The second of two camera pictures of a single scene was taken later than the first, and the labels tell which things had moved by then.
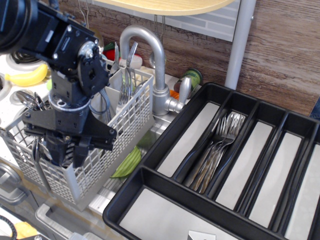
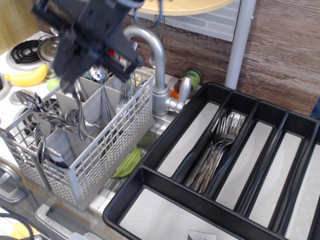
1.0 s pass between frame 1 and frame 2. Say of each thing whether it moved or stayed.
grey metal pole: stayed
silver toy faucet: stayed
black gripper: moved
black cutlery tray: stayed
